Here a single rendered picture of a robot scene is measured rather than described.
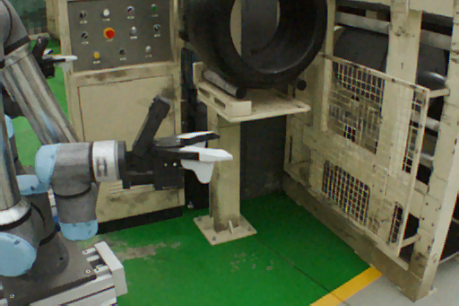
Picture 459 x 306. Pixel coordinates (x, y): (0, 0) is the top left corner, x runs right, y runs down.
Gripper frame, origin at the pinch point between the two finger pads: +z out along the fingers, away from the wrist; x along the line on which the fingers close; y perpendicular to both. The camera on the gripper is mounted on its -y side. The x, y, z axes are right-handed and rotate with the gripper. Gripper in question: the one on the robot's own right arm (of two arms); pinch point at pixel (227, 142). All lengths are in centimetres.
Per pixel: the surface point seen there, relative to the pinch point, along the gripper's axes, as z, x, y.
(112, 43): -33, -138, -15
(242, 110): 20, -87, 12
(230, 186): 22, -133, 60
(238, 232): 26, -134, 88
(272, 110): 34, -93, 13
